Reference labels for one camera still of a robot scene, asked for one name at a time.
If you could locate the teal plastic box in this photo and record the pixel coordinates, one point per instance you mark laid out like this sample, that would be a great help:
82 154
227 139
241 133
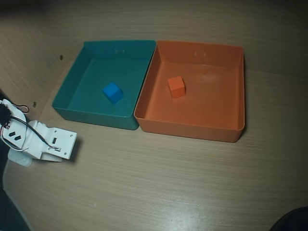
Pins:
106 72

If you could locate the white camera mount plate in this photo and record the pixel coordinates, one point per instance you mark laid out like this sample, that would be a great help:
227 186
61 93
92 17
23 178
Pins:
65 142

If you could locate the black round object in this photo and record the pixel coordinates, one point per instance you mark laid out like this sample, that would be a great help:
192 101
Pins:
293 221

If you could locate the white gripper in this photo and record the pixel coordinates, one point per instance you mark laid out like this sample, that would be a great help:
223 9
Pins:
36 151

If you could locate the translucent white robot base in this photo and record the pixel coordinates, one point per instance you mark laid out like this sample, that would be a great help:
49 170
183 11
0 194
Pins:
20 160

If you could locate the orange cube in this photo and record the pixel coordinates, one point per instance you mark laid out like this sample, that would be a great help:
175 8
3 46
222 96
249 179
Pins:
176 87

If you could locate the orange plastic box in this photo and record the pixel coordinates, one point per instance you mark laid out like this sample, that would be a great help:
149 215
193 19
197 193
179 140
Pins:
204 108

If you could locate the blue cube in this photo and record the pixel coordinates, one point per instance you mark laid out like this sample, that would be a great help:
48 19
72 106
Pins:
112 92

